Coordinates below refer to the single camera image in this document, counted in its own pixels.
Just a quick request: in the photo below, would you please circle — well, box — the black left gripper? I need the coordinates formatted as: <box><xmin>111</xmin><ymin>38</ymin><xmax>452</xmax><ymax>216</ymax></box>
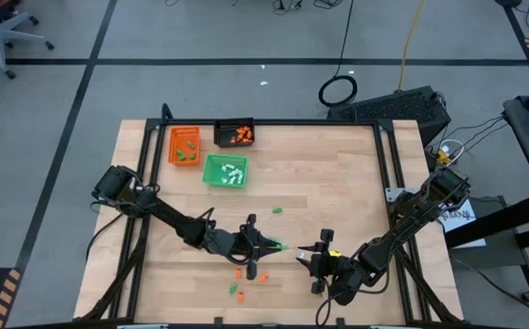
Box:
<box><xmin>204</xmin><ymin>213</ymin><xmax>280</xmax><ymax>281</ymax></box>

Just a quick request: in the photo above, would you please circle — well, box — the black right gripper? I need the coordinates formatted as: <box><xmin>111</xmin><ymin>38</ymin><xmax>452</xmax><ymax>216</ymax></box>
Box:
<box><xmin>295</xmin><ymin>227</ymin><xmax>370</xmax><ymax>307</ymax></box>

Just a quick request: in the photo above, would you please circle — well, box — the green plastic basket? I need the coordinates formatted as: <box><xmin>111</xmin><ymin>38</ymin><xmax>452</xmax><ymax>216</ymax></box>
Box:
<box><xmin>201</xmin><ymin>154</ymin><xmax>250</xmax><ymax>189</ymax></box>

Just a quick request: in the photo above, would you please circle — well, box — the black plastic basket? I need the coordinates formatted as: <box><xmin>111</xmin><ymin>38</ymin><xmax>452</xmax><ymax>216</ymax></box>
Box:
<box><xmin>213</xmin><ymin>118</ymin><xmax>257</xmax><ymax>149</ymax></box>

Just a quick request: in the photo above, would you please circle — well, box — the orange plastic basket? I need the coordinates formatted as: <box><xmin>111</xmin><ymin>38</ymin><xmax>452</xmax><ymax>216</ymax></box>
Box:
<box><xmin>167</xmin><ymin>126</ymin><xmax>202</xmax><ymax>167</ymax></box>

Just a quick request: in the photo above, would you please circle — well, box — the white printed paper sheet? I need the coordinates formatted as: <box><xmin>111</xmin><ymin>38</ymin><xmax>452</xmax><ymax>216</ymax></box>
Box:
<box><xmin>437</xmin><ymin>195</ymin><xmax>487</xmax><ymax>250</ymax></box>

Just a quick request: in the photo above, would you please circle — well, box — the black computer case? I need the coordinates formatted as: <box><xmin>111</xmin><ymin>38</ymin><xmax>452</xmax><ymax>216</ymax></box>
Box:
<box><xmin>326</xmin><ymin>85</ymin><xmax>452</xmax><ymax>147</ymax></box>

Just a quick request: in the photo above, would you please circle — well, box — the white and yellow power plug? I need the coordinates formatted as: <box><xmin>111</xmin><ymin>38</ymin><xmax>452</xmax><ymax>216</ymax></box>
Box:
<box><xmin>432</xmin><ymin>139</ymin><xmax>466</xmax><ymax>173</ymax></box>

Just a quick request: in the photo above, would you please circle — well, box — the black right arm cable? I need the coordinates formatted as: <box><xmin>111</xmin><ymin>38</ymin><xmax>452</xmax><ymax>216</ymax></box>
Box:
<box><xmin>314</xmin><ymin>292</ymin><xmax>352</xmax><ymax>328</ymax></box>

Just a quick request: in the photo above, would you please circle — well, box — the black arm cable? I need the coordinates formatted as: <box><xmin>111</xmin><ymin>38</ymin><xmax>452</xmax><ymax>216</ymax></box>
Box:
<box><xmin>314</xmin><ymin>292</ymin><xmax>352</xmax><ymax>328</ymax></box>
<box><xmin>84</xmin><ymin>200</ymin><xmax>126</xmax><ymax>264</ymax></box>

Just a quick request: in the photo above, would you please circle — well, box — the grey metal bracket plate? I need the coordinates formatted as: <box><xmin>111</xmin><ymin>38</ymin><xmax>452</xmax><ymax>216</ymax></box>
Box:
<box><xmin>385</xmin><ymin>186</ymin><xmax>407</xmax><ymax>203</ymax></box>

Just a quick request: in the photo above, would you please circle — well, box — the black aluminium table frame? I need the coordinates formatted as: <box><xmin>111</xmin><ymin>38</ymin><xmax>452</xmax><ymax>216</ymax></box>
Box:
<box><xmin>80</xmin><ymin>103</ymin><xmax>464</xmax><ymax>328</ymax></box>

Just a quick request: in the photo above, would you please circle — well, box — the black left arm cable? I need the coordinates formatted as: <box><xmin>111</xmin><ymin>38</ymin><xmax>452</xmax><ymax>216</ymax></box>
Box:
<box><xmin>84</xmin><ymin>200</ymin><xmax>126</xmax><ymax>264</ymax></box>

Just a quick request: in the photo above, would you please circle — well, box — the black hanging cable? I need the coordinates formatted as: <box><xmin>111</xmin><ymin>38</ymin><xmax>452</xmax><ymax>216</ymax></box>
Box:
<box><xmin>317</xmin><ymin>0</ymin><xmax>359</xmax><ymax>109</ymax></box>

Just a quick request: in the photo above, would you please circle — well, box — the yellow hanging cable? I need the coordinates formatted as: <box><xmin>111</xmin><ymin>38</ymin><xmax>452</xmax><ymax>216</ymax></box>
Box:
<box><xmin>397</xmin><ymin>0</ymin><xmax>426</xmax><ymax>92</ymax></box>

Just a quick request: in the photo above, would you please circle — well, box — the black floor cable bundle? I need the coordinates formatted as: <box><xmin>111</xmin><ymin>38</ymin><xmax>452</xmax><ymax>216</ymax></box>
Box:
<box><xmin>270</xmin><ymin>0</ymin><xmax>345</xmax><ymax>11</ymax></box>

